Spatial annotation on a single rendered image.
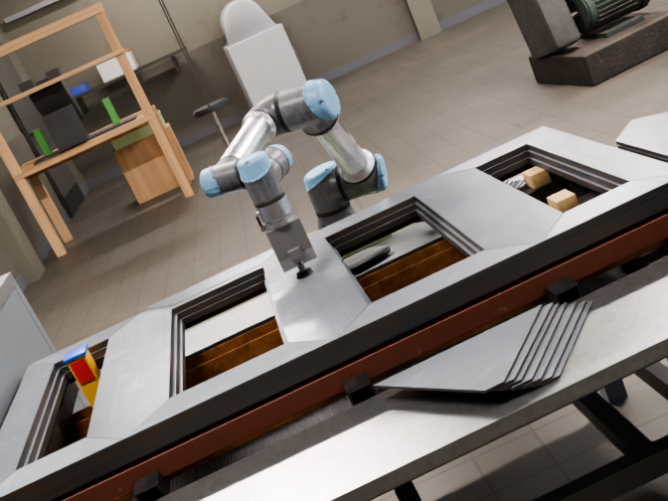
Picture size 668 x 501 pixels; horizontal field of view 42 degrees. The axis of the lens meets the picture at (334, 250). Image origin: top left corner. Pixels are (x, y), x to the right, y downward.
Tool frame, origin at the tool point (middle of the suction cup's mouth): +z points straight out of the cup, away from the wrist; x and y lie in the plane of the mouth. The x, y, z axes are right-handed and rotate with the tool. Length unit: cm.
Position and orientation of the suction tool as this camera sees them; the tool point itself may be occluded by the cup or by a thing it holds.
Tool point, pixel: (306, 278)
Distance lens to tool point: 201.9
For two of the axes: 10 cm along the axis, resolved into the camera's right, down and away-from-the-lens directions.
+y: 9.0, -4.3, 0.6
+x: -1.9, -2.5, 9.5
